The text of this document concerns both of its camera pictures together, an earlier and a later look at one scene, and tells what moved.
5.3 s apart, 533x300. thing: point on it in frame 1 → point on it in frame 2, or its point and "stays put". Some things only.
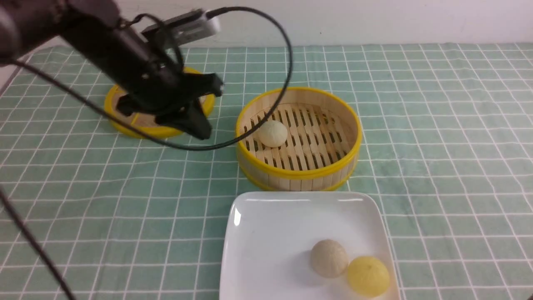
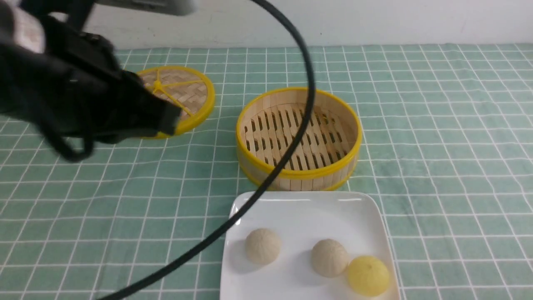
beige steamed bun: [329, 258] stays put
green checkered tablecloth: [89, 211] stays put
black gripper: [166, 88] → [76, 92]
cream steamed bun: [272, 133] → [263, 246]
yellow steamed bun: [368, 276] stays put
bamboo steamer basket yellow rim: [297, 139] stays put
